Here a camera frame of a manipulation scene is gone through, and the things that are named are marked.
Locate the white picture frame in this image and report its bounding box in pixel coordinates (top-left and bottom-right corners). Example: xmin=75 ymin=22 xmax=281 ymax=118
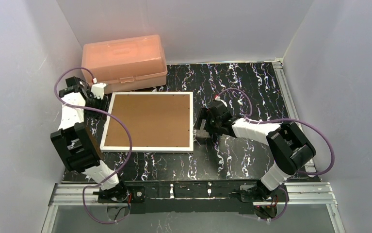
xmin=99 ymin=91 xmax=194 ymax=153

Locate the brown backing board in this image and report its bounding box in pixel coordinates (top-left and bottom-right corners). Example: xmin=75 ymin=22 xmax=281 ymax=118
xmin=104 ymin=94 xmax=191 ymax=148

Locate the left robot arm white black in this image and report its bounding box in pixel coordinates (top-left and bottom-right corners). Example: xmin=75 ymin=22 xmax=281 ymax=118
xmin=50 ymin=77 xmax=120 ymax=191

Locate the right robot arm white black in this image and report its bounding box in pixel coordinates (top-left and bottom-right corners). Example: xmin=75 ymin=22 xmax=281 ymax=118
xmin=194 ymin=101 xmax=316 ymax=195

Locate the pink plastic storage box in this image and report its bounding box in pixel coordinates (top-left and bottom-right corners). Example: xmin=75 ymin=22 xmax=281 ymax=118
xmin=81 ymin=34 xmax=168 ymax=94

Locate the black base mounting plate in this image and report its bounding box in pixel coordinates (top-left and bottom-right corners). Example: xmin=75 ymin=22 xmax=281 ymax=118
xmin=97 ymin=180 xmax=289 ymax=216

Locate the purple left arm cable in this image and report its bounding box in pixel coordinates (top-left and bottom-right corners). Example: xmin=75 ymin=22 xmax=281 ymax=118
xmin=54 ymin=67 xmax=133 ymax=225

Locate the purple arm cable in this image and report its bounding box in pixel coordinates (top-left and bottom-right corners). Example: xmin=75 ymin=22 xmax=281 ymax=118
xmin=54 ymin=67 xmax=133 ymax=225
xmin=214 ymin=87 xmax=336 ymax=222

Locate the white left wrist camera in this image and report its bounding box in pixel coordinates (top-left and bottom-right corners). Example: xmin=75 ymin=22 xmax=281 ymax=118
xmin=91 ymin=78 xmax=107 ymax=100

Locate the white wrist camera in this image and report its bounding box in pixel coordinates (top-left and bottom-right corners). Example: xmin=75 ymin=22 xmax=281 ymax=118
xmin=91 ymin=78 xmax=107 ymax=100
xmin=214 ymin=96 xmax=227 ymax=107

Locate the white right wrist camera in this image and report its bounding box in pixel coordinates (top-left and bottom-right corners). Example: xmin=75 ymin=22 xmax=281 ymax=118
xmin=214 ymin=96 xmax=227 ymax=107

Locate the aluminium front rail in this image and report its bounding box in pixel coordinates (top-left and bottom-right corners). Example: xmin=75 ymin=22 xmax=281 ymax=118
xmin=42 ymin=182 xmax=345 ymax=233

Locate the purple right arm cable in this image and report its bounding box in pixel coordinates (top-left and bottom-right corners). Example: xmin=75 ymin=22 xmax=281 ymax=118
xmin=214 ymin=87 xmax=336 ymax=222

